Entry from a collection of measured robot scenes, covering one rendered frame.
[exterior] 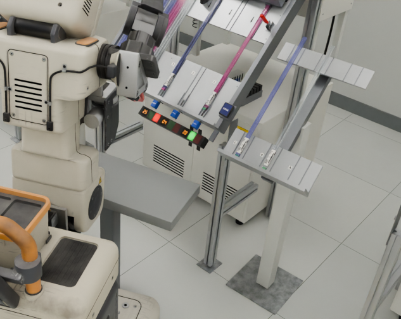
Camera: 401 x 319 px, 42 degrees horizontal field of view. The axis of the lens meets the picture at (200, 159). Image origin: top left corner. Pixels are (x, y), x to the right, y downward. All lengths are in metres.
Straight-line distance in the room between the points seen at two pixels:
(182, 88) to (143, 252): 0.79
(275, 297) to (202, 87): 0.94
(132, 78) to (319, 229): 1.71
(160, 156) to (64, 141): 1.42
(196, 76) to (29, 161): 0.89
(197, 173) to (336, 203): 0.81
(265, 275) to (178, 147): 0.79
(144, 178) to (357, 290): 1.13
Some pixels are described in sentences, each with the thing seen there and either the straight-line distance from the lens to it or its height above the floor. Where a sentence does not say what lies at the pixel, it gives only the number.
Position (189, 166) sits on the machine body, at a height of 0.21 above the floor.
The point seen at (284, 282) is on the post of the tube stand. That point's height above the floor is 0.01.
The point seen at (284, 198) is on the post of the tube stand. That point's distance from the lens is 2.06.
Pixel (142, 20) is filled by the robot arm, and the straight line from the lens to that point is 1.37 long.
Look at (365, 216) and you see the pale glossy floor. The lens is 2.96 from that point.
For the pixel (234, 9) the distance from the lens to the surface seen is 2.25.
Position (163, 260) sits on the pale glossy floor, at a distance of 2.44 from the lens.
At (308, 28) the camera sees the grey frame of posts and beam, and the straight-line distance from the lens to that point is 2.28.
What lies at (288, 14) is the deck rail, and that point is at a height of 1.09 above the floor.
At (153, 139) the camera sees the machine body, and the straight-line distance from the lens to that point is 2.78.
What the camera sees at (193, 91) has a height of 0.78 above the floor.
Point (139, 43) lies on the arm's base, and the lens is 1.31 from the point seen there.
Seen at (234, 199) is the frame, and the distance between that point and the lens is 2.31.
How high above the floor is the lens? 1.71
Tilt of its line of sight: 33 degrees down
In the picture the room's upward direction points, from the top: 6 degrees clockwise
